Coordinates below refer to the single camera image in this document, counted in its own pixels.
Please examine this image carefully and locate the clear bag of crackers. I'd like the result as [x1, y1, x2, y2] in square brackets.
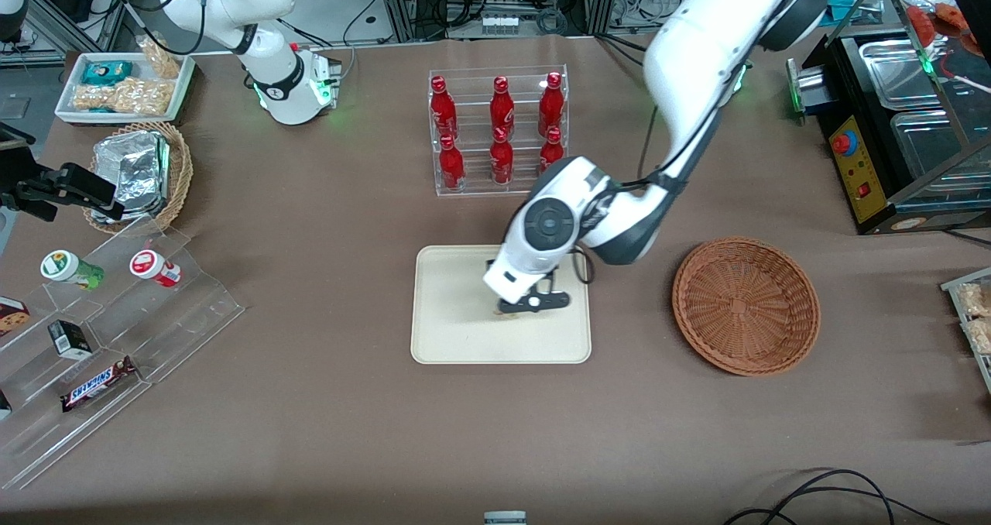
[958, 282, 991, 319]
[964, 317, 991, 356]

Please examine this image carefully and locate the white rectangular snack tray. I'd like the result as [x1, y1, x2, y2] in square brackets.
[54, 50, 197, 126]

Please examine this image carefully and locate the silver foil wrapped package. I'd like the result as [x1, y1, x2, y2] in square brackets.
[90, 129, 172, 225]

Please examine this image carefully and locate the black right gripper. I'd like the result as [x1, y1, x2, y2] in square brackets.
[0, 163, 118, 223]

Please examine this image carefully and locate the cream rectangular serving tray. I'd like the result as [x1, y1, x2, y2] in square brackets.
[410, 244, 593, 365]

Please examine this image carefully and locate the small clear bag of nuts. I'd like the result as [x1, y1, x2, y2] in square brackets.
[137, 35, 183, 80]

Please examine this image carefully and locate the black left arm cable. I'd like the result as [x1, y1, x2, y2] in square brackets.
[571, 103, 674, 286]

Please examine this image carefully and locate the clear acrylic bottle rack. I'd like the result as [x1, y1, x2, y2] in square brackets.
[428, 64, 570, 197]

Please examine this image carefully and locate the brown round wicker basket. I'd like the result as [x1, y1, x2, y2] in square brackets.
[671, 235, 821, 377]

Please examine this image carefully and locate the black floor cable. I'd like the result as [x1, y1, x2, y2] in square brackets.
[723, 468, 955, 525]

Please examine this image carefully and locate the brown cookie box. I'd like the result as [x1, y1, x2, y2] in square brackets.
[0, 296, 33, 338]

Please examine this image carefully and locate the green lidded snack cup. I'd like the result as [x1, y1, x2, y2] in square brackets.
[39, 249, 105, 291]

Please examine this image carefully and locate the Snickers chocolate bar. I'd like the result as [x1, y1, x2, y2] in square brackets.
[60, 355, 139, 413]

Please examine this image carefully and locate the red cola bottle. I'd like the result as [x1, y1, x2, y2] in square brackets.
[489, 127, 515, 186]
[430, 75, 458, 141]
[489, 75, 516, 140]
[538, 71, 564, 138]
[438, 134, 466, 192]
[539, 125, 566, 173]

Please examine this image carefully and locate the light oval wicker basket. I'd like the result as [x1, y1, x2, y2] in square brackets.
[83, 120, 194, 236]

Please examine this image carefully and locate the grey edge snack tray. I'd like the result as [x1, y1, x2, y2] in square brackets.
[940, 267, 991, 395]

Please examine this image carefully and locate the black food warmer appliance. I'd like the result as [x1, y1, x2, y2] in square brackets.
[805, 0, 991, 236]

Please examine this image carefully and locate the silver cylinder with green rim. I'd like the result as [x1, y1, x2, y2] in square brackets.
[785, 57, 831, 128]

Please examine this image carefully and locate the large clear bag of nuts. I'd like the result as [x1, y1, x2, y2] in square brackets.
[72, 77, 173, 117]

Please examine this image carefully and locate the red lidded snack cup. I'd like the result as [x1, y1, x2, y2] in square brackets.
[129, 249, 183, 289]

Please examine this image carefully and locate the clear acrylic stepped display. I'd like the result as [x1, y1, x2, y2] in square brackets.
[0, 218, 246, 490]

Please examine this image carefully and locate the teal snack packet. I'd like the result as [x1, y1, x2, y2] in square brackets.
[81, 60, 135, 87]

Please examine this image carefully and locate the red orange food in warmer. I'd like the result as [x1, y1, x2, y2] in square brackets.
[906, 2, 978, 55]

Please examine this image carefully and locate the small black box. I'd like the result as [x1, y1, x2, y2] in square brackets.
[47, 319, 94, 361]

